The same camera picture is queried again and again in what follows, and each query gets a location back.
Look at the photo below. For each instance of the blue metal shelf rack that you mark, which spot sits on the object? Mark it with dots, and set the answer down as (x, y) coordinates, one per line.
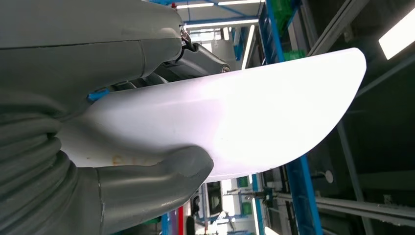
(301, 194)

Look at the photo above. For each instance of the ceiling light panel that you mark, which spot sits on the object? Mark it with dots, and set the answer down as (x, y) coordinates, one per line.
(398, 35)

